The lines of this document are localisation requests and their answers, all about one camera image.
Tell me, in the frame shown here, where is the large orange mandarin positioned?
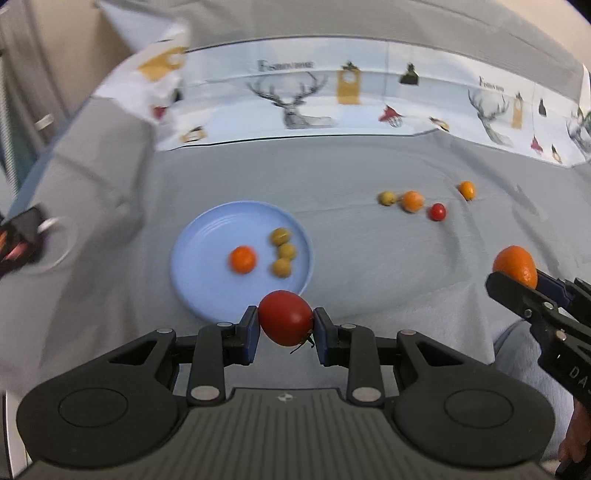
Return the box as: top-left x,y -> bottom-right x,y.
492,245 -> 538,289

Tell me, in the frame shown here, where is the large red tomato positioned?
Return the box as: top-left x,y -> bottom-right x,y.
259,290 -> 315,348

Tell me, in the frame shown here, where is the oval orange kumquat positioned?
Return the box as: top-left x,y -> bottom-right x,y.
458,181 -> 477,201

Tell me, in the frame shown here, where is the person's right hand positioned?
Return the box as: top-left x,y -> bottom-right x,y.
558,400 -> 590,479

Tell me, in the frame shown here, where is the blue round plate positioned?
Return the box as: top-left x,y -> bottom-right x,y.
170,201 -> 315,323

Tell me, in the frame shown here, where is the mandarin on plate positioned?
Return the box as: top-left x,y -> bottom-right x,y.
228,245 -> 257,275

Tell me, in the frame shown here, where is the yellow-green fruit on plate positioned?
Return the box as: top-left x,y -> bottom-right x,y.
270,227 -> 291,247

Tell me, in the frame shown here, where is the small red cherry tomato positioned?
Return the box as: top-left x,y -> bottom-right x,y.
429,203 -> 447,222

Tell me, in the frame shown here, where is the small yellow-green fruit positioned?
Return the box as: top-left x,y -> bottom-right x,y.
378,191 -> 398,206

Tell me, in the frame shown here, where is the small orange mandarin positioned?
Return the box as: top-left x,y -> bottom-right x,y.
401,191 -> 425,214

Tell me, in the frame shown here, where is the black smartphone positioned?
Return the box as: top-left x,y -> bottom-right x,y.
0,206 -> 46,277

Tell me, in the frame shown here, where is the white deer print cloth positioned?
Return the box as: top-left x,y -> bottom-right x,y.
97,1 -> 590,168

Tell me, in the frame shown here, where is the white charging cable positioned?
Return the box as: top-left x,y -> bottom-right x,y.
27,215 -> 79,273

